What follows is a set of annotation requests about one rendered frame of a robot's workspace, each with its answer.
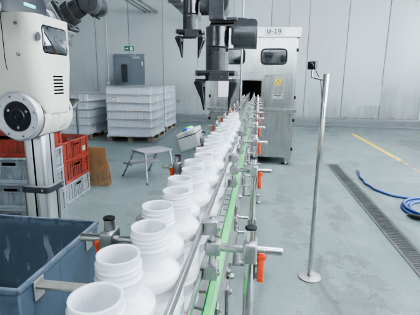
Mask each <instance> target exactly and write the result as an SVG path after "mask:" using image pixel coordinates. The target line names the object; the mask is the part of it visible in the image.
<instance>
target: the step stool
mask: <svg viewBox="0 0 420 315"><path fill-rule="evenodd" d="M172 150H173V149H172V148H169V147H164V146H152V147H144V148H139V149H132V152H133V153H132V155H131V158H130V160H129V161H124V162H123V164H127V166H126V168H125V170H124V172H123V174H122V176H124V174H125V172H126V170H127V168H128V166H137V165H141V164H145V169H146V185H147V186H148V185H149V184H148V171H150V169H151V166H152V165H153V162H157V161H159V160H158V159H155V158H156V155H157V153H161V152H165V151H169V154H170V158H171V164H173V160H172V155H171V151H172ZM134 153H139V154H144V158H142V159H135V160H131V159H132V158H133V156H134ZM154 153H155V156H154V158H152V157H146V155H147V154H154ZM147 163H151V165H150V167H149V169H148V170H147Z"/></svg>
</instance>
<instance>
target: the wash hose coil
mask: <svg viewBox="0 0 420 315"><path fill-rule="evenodd" d="M356 172H357V173H358V174H359V178H360V179H361V180H363V183H364V184H365V185H367V186H369V187H370V188H372V189H373V190H375V191H377V192H380V193H383V194H386V195H388V196H392V197H396V198H404V199H405V200H404V201H403V202H402V203H401V209H402V210H403V211H404V212H406V213H407V214H406V216H408V217H410V218H413V219H418V220H420V212H418V211H416V210H414V209H413V208H412V207H411V206H412V205H413V204H417V203H420V197H407V196H398V195H394V194H389V193H387V192H384V191H381V190H378V189H376V188H374V187H373V186H371V185H370V184H368V183H366V182H365V179H363V178H362V177H361V173H360V170H358V169H357V170H356ZM408 205H409V207H408Z"/></svg>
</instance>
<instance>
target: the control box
mask: <svg viewBox="0 0 420 315"><path fill-rule="evenodd" d="M201 131H202V129H201V126H200V125H198V126H195V127H194V126H193V127H191V128H190V129H188V130H185V131H182V132H180V133H179V134H177V135H176V138H177V141H178V143H179V147H180V149H181V151H182V152H183V151H186V150H189V149H192V148H194V150H196V148H198V146H200V145H201V143H200V137H201Z"/></svg>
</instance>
